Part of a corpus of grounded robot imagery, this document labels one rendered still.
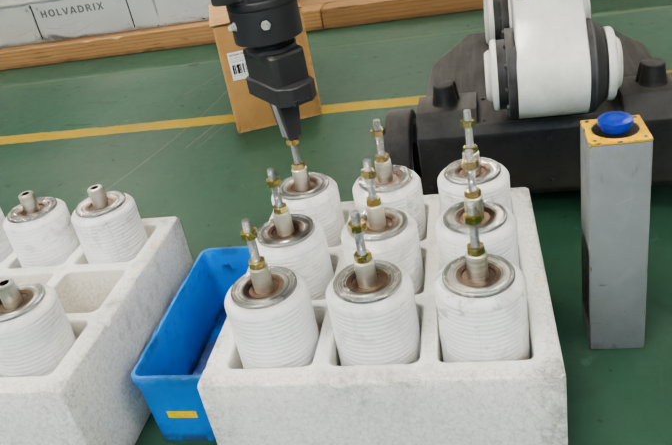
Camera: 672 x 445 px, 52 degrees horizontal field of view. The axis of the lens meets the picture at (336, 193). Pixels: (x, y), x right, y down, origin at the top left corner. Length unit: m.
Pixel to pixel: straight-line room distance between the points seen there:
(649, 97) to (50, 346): 0.98
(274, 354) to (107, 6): 2.51
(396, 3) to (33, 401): 2.12
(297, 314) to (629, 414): 0.43
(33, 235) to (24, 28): 2.32
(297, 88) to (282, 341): 0.31
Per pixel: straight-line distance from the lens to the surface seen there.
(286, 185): 0.98
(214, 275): 1.17
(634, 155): 0.87
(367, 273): 0.73
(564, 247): 1.23
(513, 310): 0.73
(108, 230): 1.06
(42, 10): 3.31
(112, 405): 0.98
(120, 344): 0.99
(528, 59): 1.07
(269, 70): 0.87
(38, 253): 1.15
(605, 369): 1.01
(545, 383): 0.74
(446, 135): 1.23
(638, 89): 1.28
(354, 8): 2.73
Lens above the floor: 0.69
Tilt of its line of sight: 28 degrees down
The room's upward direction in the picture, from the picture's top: 11 degrees counter-clockwise
